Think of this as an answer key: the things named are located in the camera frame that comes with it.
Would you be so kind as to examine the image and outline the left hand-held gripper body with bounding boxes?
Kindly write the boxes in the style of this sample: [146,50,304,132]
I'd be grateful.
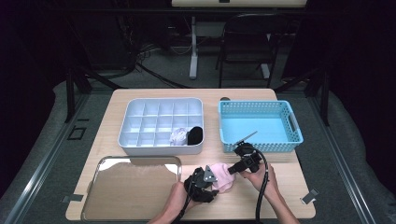
[183,165,219,203]

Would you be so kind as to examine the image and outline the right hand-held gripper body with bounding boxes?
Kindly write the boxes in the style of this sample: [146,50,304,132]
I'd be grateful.
[233,130,263,175]

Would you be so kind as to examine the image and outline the pink sock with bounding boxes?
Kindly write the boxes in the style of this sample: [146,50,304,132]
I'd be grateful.
[206,162,236,194]

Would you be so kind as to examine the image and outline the blue plastic basket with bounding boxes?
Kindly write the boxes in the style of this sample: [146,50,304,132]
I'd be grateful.
[218,99,304,154]

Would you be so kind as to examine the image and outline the black sock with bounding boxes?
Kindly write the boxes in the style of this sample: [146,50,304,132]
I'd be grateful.
[186,126,204,147]

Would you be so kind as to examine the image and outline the white sock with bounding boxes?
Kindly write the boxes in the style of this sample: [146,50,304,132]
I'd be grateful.
[169,126,190,147]

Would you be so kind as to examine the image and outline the clear plastic box lid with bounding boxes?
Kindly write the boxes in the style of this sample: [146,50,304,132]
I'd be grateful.
[80,155,183,223]

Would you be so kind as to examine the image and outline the white divided storage box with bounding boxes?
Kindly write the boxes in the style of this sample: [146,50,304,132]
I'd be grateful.
[117,97,205,157]

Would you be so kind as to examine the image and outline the person's left hand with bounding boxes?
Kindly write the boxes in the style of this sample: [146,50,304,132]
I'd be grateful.
[164,181,200,217]

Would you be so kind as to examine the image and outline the person's right hand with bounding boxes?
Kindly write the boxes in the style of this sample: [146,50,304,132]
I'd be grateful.
[239,163,279,203]

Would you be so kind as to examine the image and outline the grey tape piece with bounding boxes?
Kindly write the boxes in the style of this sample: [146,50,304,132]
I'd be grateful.
[300,188,320,205]
[61,194,84,203]

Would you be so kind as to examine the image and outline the white desk leg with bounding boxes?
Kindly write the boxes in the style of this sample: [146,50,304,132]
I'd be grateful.
[189,16,199,80]
[261,32,272,79]

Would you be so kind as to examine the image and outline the black folding chair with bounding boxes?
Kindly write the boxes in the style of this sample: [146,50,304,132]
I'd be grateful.
[215,12,289,89]

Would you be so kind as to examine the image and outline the white desk top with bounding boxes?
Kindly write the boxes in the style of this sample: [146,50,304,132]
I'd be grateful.
[171,0,307,8]

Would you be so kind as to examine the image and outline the left hand-held gripper cable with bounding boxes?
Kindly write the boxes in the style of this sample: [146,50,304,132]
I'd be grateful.
[174,178,195,224]

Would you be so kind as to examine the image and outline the hand-held gripper cable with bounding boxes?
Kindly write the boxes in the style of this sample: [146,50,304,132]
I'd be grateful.
[253,149,270,224]
[174,178,195,224]

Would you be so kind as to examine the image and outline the right hand-held gripper cable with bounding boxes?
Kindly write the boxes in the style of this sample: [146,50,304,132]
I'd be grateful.
[253,149,270,224]

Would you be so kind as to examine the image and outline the black metal frame stand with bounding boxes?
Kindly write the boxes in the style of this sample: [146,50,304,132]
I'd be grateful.
[64,66,125,124]
[274,66,331,127]

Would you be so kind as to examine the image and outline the black floor cables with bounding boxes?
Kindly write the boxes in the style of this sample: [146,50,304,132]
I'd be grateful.
[106,43,191,90]

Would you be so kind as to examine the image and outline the grey metal floor rail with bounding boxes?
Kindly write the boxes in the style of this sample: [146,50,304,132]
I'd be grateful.
[307,96,377,224]
[4,92,92,224]

